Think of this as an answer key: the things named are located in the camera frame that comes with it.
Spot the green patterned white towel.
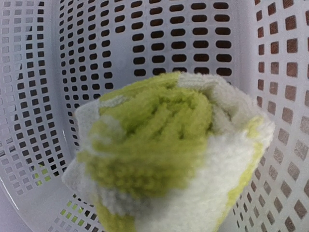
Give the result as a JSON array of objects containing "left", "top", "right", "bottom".
[{"left": 62, "top": 72, "right": 275, "bottom": 232}]

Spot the white perforated plastic basket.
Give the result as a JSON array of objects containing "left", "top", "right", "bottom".
[{"left": 0, "top": 0, "right": 309, "bottom": 232}]

